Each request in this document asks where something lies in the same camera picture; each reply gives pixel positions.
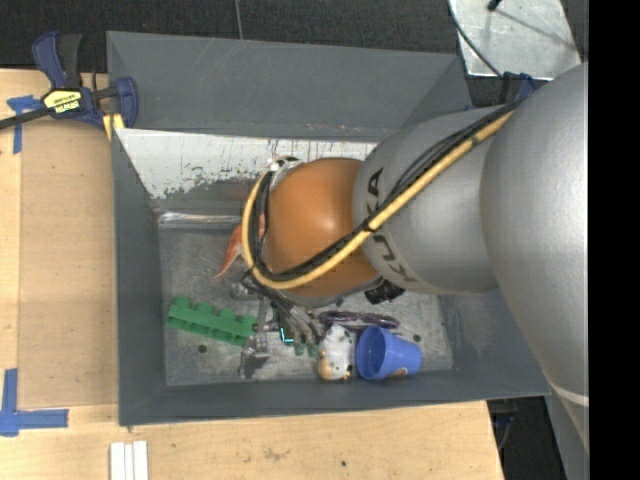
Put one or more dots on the white spotted toy animal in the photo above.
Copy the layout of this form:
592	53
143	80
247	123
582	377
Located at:
336	353

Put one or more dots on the grey metal bin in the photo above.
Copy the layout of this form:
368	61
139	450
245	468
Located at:
200	93

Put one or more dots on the orange pointed toy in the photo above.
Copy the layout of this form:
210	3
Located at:
232	253

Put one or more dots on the pale wood board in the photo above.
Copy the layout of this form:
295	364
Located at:
65	268

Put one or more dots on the blue plastic cup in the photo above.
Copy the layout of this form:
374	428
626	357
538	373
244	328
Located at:
387	355

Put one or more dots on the black cylinder on white bracket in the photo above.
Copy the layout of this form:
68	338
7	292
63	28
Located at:
384	293

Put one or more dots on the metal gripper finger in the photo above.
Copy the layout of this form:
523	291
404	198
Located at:
251	364
261	342

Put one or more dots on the green studded toy block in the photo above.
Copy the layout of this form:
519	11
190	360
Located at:
210	318

